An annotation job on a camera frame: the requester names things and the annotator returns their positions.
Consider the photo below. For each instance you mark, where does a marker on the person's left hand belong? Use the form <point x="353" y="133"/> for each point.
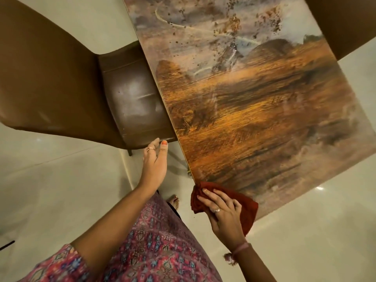
<point x="154" y="165"/>

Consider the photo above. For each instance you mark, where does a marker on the person's right hand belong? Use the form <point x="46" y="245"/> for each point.
<point x="227" y="221"/>

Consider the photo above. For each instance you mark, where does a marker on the person's right middle finger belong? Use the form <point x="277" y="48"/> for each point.
<point x="214" y="197"/>

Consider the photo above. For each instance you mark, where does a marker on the person's right little finger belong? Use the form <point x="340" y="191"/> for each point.
<point x="238" y="206"/>

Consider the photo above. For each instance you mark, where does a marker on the person's left thumb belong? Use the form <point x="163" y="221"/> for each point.
<point x="164" y="147"/>

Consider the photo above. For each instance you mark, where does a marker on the dark red cleaning cloth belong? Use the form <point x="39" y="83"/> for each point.
<point x="249" y="209"/>

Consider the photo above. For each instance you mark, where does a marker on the person's left forearm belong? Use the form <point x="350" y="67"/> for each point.
<point x="117" y="217"/>

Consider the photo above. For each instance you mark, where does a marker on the person's right forearm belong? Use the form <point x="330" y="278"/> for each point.
<point x="252" y="264"/>

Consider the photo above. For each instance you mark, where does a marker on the person's bare foot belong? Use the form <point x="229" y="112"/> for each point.
<point x="174" y="201"/>

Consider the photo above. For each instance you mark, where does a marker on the pink thread wrist band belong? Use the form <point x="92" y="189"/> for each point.
<point x="241" y="249"/>

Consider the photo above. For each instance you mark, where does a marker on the pink patterned dress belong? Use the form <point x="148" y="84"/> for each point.
<point x="158" y="249"/>

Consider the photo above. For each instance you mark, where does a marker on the brown leather dining chair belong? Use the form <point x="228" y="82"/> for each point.
<point x="340" y="23"/>
<point x="58" y="73"/>

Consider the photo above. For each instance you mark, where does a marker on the scattered brown crumbs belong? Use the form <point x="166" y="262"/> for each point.
<point x="232" y="29"/>

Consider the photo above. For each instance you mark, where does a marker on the thin black floor object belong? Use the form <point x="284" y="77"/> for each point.
<point x="6" y="245"/>

